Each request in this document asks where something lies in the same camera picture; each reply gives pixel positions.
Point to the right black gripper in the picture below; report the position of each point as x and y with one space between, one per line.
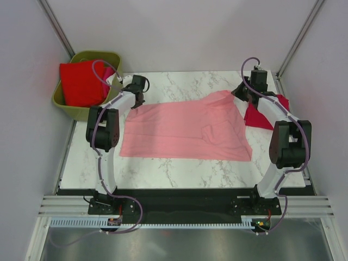
237 93

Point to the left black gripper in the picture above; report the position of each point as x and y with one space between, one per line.
137 105

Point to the crimson t shirt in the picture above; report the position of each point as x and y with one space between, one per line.
253 118

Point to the light pink t shirt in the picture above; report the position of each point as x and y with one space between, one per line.
207 129

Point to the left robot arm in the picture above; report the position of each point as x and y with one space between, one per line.
103 133

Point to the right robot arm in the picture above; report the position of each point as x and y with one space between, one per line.
289 149

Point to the magenta shirt in bin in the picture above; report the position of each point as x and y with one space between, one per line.
108 78

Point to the bright red folded shirt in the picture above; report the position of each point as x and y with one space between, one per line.
81 82

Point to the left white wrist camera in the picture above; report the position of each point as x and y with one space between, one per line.
121 81

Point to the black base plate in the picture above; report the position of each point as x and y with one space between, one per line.
140 202

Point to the right aluminium corner post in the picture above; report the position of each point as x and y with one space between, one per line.
300 36

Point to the aluminium corner post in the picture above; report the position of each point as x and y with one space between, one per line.
53 20
300 36

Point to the left aluminium corner post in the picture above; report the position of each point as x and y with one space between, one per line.
53 20

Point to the aluminium rail frame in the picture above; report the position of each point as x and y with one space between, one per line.
79 172

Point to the white slotted cable duct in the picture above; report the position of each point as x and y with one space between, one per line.
157 221

